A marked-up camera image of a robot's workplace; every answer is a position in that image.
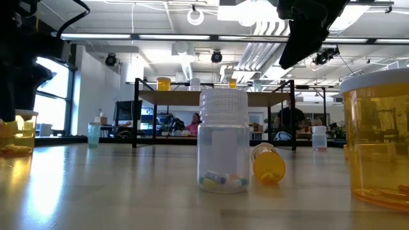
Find white hanging ring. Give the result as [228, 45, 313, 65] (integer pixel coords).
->
[187, 8, 205, 26]

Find black aluminium table frame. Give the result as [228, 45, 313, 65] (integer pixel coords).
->
[34, 135, 348, 150]

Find window with black frame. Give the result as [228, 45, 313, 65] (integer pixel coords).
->
[33, 56, 75, 137]

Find person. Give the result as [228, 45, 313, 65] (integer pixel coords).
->
[275, 100, 306, 141]
[186, 112, 203, 137]

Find white cap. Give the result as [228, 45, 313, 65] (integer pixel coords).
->
[339, 67, 409, 212]

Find white bin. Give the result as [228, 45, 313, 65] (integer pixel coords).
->
[38, 123, 54, 137]

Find linear ceiling light fixture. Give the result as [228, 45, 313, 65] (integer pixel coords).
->
[59, 31, 409, 45]

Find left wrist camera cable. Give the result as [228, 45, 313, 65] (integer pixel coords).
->
[56, 0, 91, 40]

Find clear pill bottle colourful capsules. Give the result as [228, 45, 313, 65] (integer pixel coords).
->
[197, 88, 251, 194]

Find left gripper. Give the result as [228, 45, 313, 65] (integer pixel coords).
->
[0, 34, 54, 123]

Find large orange pill bottle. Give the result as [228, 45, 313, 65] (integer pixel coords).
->
[156, 77, 172, 91]
[0, 109, 39, 158]

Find wooden shelf black metal legs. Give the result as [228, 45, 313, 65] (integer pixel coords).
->
[132, 77, 297, 151]

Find clear pill bottle pink pills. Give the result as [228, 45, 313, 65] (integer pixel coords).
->
[311, 125, 328, 151]

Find black computer monitor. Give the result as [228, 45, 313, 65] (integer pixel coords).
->
[115, 100, 143, 121]

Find black ceiling spotlight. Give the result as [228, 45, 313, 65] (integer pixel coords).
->
[104, 52, 118, 67]
[312, 47, 341, 66]
[210, 49, 224, 64]

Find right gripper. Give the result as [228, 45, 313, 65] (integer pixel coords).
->
[277, 0, 351, 70]

